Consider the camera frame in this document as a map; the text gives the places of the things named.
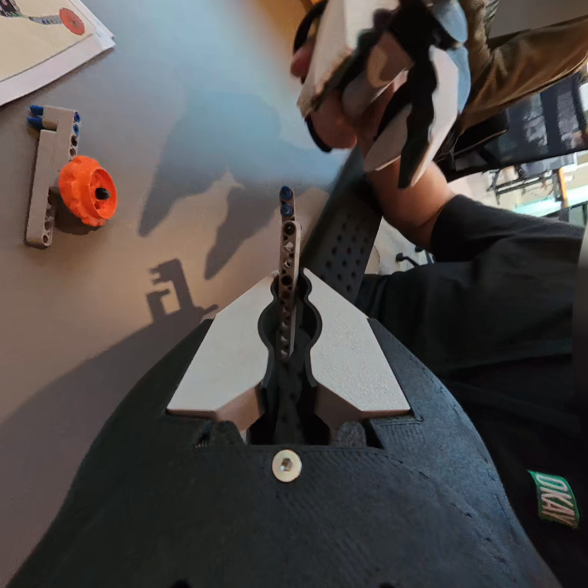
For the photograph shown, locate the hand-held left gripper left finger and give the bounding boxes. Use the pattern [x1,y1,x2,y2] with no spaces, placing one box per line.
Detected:
[167,270,282,444]

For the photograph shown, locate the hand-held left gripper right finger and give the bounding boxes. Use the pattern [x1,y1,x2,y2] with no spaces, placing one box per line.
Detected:
[301,269,411,438]

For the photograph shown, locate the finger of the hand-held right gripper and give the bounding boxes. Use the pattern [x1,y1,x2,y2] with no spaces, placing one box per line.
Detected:
[296,0,401,116]
[362,46,461,189]

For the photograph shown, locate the grey beam black pins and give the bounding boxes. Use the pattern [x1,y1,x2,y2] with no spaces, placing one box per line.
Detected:
[281,220,302,356]

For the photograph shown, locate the grey angled beam blue pins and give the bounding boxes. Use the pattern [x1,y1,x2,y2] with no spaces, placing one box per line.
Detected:
[275,186,296,361]

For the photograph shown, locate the person's right forearm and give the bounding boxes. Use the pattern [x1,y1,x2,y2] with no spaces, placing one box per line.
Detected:
[367,154,456,250]

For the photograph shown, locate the person's right hand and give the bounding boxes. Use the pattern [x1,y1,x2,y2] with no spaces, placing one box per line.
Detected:
[291,41,377,153]

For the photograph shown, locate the black mesh office chair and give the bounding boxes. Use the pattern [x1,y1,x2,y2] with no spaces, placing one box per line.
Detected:
[441,73,588,182]

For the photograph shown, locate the black perforated panel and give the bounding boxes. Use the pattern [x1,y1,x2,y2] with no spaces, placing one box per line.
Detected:
[301,147,383,305]

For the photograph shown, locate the orange wheel beam assembly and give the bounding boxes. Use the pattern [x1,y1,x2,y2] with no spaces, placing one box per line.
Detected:
[25,105,118,250]

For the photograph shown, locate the open instruction booklet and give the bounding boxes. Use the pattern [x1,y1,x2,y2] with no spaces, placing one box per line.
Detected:
[0,0,115,106]

